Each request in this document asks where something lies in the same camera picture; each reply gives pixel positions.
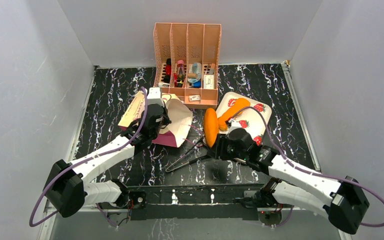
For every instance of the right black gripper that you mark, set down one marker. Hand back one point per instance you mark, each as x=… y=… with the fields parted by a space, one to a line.
x=214 y=151

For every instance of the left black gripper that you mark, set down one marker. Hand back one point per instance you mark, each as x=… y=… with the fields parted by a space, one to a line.
x=166 y=120

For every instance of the pink and cream paper bag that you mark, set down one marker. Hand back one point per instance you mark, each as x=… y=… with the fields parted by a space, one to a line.
x=180 y=116

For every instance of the orange baguette bread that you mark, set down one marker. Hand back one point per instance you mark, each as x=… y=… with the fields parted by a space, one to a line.
x=210 y=126

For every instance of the long twisted orange bread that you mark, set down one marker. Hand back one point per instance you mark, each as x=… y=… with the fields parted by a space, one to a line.
x=239 y=104

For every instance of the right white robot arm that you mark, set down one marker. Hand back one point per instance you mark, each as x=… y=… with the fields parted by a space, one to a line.
x=342 y=201

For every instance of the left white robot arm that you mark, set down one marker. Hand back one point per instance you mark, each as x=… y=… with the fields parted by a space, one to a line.
x=70 y=186

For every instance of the white strawberry tray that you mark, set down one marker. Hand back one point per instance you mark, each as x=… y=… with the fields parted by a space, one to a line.
x=252 y=118

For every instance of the red black bottle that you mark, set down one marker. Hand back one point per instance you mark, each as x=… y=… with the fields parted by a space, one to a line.
x=167 y=71

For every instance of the small white card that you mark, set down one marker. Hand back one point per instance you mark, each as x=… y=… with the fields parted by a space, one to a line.
x=193 y=98

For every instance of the pink capped bottle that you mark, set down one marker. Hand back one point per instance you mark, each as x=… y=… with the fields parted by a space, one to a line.
x=180 y=74

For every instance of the white small box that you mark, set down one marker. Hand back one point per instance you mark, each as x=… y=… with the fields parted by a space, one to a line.
x=209 y=81

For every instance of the pink desk organizer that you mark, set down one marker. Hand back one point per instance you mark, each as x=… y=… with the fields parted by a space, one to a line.
x=190 y=42

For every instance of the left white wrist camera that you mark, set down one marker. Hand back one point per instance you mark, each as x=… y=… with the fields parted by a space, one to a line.
x=154 y=96

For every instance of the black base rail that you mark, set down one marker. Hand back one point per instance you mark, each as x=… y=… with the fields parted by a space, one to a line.
x=220 y=201

